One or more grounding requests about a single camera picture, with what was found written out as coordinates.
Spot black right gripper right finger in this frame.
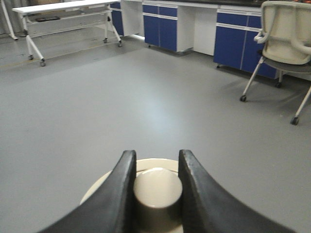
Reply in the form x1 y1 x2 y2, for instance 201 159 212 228
178 150 293 233

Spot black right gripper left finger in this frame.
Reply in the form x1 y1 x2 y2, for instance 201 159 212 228
41 150 137 233

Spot glass jar with white lid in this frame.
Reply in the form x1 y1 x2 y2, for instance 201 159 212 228
79 158 185 233

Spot blue and white lab cabinets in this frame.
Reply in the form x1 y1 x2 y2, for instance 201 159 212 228
110 0 263 72

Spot beige mesh office chair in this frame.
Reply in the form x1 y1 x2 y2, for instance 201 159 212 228
240 0 311 126

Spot black keyboard on shelf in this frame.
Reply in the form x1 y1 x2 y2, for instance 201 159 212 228
35 16 60 22

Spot white folding table on wheels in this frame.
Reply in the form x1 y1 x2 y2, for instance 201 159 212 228
12 0 122 67

